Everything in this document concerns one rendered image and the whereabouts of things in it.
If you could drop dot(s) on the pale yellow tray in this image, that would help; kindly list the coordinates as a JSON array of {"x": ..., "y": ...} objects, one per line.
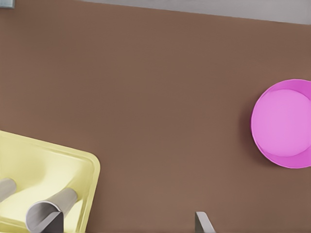
[{"x": 48, "y": 160}]

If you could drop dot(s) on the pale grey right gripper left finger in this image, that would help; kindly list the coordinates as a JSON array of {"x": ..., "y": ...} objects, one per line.
[{"x": 57, "y": 224}]

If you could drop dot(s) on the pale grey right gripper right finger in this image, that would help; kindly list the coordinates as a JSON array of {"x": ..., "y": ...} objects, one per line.
[{"x": 201, "y": 224}]

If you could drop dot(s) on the silver frame post foot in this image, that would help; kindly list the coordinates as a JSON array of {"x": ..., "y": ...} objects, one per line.
[{"x": 5, "y": 3}]

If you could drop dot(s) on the pink bowl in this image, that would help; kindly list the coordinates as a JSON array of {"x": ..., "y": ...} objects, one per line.
[{"x": 281, "y": 123}]

